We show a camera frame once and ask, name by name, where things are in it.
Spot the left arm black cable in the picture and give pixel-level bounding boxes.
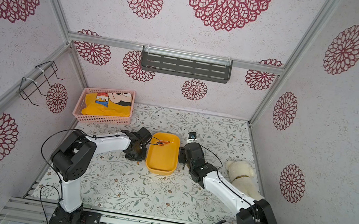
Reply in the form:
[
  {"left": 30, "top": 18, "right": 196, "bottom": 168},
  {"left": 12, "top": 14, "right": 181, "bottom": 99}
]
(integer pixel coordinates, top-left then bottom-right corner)
[{"left": 27, "top": 117, "right": 162, "bottom": 224}]

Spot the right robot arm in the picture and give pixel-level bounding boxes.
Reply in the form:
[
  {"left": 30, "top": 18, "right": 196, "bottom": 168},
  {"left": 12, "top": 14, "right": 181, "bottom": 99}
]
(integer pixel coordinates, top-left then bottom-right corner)
[{"left": 178, "top": 142, "right": 278, "bottom": 224}]

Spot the yellow printed cloth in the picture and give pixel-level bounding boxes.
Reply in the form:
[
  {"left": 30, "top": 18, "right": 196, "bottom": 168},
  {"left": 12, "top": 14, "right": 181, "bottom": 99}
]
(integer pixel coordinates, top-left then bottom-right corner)
[{"left": 82, "top": 92, "right": 133, "bottom": 117}]

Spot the white plush toy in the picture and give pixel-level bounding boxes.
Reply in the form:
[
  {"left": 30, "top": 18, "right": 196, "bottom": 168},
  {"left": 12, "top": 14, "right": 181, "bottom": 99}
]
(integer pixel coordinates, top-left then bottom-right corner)
[{"left": 225, "top": 160, "right": 264, "bottom": 201}]

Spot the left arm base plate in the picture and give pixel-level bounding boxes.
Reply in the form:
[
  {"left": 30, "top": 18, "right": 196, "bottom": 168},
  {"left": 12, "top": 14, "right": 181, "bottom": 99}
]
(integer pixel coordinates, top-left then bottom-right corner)
[{"left": 48, "top": 204, "right": 102, "bottom": 224}]

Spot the orange battery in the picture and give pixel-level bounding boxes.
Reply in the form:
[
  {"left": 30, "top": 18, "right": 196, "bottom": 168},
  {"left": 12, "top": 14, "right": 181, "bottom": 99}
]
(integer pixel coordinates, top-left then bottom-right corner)
[{"left": 156, "top": 140, "right": 170, "bottom": 146}]

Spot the grey wall shelf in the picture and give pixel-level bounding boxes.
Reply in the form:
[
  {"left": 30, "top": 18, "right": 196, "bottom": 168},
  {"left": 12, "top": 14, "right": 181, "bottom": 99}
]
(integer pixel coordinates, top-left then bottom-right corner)
[{"left": 140, "top": 46, "right": 233, "bottom": 84}]

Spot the black wire wall rack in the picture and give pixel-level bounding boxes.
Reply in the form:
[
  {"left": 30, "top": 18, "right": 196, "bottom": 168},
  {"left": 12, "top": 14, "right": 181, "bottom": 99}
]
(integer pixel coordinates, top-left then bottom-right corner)
[{"left": 18, "top": 60, "right": 64, "bottom": 106}]

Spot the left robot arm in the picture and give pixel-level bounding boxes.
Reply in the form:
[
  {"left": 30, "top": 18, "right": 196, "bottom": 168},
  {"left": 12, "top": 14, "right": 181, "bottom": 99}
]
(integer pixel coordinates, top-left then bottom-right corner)
[{"left": 50, "top": 127, "right": 152, "bottom": 214}]

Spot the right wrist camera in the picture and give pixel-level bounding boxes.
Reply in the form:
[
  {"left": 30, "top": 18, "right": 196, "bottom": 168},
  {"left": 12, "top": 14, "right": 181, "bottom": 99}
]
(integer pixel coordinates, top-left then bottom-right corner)
[{"left": 187, "top": 132, "right": 197, "bottom": 143}]

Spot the yellow plastic storage box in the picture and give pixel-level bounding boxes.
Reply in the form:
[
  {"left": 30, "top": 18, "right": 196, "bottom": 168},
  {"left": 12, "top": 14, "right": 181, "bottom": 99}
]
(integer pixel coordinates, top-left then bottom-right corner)
[{"left": 146, "top": 132, "right": 181, "bottom": 176}]

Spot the pink plastic basket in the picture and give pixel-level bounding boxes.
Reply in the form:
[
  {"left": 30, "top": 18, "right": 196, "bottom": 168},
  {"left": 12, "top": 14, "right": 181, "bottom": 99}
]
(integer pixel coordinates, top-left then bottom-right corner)
[{"left": 72, "top": 87, "right": 136, "bottom": 125}]

